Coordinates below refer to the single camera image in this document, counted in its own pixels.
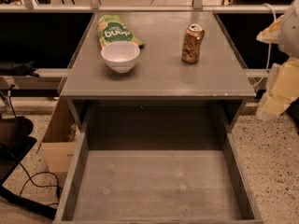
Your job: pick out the grey cabinet with top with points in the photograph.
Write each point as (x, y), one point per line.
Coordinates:
(160, 74)

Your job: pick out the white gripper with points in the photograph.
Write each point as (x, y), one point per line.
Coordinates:
(290, 34)

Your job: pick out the green chip bag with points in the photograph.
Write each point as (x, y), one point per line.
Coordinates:
(111, 28)

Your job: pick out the black chair base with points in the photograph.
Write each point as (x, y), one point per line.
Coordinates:
(15, 143)

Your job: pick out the white bowl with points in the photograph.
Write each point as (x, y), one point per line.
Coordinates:
(121, 56)

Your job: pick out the open grey top drawer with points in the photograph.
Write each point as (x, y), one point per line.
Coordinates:
(156, 165)

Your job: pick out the black cloth on ledge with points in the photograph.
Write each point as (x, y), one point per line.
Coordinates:
(17, 69)

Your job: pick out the cardboard box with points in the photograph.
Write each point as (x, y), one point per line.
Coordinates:
(58, 143)

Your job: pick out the orange soda can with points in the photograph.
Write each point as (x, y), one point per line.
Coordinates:
(193, 37)

